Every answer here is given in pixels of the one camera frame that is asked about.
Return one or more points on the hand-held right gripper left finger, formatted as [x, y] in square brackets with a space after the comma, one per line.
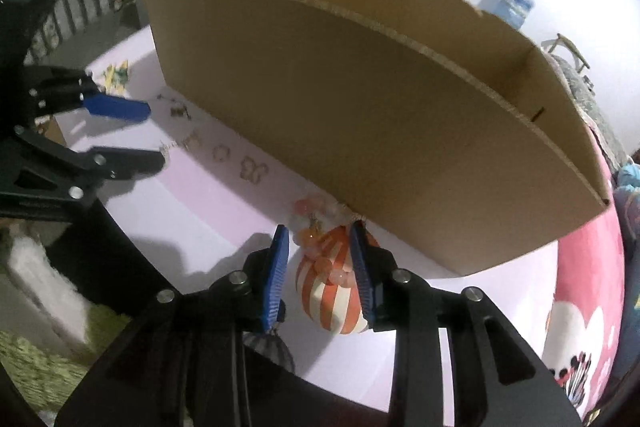
[275, 279]

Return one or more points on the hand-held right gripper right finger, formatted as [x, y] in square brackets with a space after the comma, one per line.
[362, 279]

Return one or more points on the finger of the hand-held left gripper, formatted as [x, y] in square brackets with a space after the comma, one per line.
[120, 108]
[130, 162]

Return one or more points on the brown cardboard box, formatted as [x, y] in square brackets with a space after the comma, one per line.
[350, 117]

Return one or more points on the yellow green airplane sticker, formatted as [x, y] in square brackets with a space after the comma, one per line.
[116, 76]

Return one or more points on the orange striped balloon sticker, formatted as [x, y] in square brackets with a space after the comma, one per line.
[330, 302]

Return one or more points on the white fluffy cloth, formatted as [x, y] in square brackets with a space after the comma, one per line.
[47, 287]

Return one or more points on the green shaggy rug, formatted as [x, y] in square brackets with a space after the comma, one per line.
[45, 367]

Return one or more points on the pink printed blanket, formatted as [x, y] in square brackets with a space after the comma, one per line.
[585, 282]

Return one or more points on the blue printed blanket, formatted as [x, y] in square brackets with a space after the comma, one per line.
[630, 192]

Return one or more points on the grey fuzzy blanket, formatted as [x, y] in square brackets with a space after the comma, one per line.
[590, 107]

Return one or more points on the blue water jug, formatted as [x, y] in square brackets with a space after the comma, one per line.
[514, 4]

